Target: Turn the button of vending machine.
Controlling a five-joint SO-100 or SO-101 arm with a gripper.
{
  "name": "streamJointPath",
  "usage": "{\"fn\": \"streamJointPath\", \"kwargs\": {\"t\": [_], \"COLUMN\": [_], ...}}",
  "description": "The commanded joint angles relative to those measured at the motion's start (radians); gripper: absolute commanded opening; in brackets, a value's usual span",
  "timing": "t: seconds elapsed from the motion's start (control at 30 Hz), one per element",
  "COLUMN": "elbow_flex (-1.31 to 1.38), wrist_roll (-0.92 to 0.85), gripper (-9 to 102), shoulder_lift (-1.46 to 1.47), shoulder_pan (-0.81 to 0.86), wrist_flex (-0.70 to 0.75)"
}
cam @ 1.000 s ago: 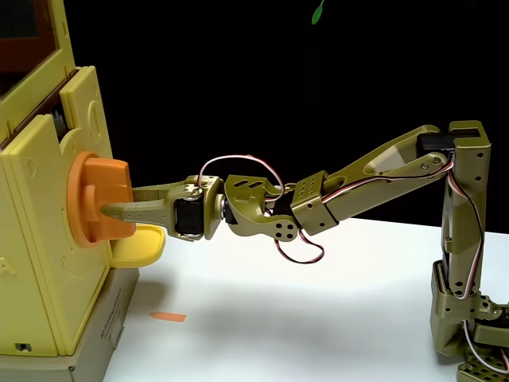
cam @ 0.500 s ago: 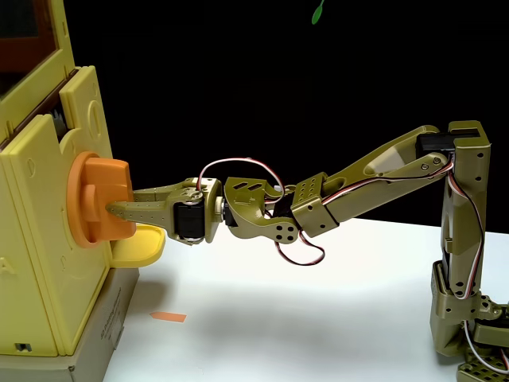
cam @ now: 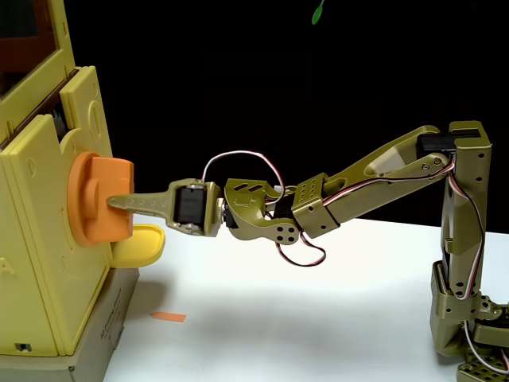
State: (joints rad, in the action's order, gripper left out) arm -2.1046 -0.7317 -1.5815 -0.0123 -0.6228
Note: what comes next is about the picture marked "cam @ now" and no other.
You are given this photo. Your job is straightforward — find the orange vending machine knob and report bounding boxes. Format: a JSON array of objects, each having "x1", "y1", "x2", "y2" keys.
[{"x1": 66, "y1": 150, "x2": 135, "y2": 244}]

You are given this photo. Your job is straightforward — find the yellow toy vending machine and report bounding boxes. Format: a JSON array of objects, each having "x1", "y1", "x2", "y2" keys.
[{"x1": 0, "y1": 0, "x2": 115, "y2": 357}]

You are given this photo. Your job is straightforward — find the yellow dispensing tray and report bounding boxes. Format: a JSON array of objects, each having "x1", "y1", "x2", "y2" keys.
[{"x1": 111, "y1": 224, "x2": 166, "y2": 268}]

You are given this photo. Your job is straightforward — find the grey cardboard box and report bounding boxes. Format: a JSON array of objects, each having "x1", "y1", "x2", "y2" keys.
[{"x1": 0, "y1": 267, "x2": 141, "y2": 382}]

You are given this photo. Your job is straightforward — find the green leaf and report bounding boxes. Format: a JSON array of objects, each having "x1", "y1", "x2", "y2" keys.
[{"x1": 311, "y1": 0, "x2": 327, "y2": 25}]

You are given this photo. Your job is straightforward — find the red white servo cable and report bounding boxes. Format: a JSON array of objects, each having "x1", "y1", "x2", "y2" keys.
[
  {"x1": 201, "y1": 150, "x2": 286, "y2": 193},
  {"x1": 275, "y1": 232, "x2": 328, "y2": 268},
  {"x1": 463, "y1": 319, "x2": 509, "y2": 374}
]

